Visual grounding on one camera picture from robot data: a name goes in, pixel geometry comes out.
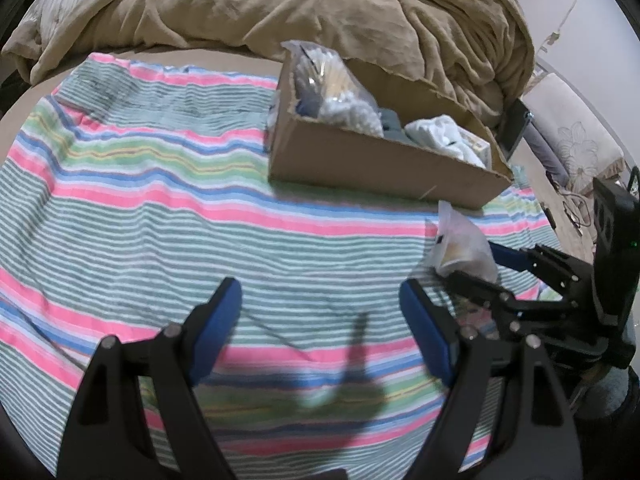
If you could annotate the cotton swab bag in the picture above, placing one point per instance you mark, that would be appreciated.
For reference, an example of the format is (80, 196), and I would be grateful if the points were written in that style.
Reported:
(330, 90)

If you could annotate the white embroidered pillow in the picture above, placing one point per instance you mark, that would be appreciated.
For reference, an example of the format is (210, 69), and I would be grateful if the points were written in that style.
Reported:
(575, 130)

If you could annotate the white fluffy sock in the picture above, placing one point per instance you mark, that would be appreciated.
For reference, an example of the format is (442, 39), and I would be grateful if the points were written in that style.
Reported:
(440, 137)

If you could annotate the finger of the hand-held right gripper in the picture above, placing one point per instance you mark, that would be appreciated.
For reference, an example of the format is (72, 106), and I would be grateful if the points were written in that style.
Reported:
(475, 285)
(507, 256)

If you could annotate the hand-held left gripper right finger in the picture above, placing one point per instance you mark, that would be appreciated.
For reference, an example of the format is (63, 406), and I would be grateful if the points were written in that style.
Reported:
(425, 335)

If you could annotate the cartoon print tissue packet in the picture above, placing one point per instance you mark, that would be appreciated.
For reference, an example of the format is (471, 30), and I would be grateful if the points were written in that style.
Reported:
(477, 146)

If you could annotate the striped cloth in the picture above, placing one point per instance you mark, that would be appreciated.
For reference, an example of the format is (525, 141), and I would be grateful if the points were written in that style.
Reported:
(150, 210)

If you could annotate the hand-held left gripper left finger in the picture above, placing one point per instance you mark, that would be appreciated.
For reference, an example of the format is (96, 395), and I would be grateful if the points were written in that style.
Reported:
(215, 335)

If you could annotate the beige fleece blanket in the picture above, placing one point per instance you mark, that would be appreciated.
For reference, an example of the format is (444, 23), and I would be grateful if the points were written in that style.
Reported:
(300, 5)

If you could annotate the dark grey thick sock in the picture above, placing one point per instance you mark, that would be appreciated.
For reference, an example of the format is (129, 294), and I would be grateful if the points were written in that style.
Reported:
(392, 125)

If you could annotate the clear plastic bag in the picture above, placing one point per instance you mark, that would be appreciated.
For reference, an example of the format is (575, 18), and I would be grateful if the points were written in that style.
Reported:
(462, 245)

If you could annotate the brown cardboard box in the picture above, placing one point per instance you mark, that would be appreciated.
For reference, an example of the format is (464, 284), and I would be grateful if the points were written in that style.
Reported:
(370, 165)

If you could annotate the grey pillow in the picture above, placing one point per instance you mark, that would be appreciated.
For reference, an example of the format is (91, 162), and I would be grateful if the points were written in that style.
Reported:
(547, 152)

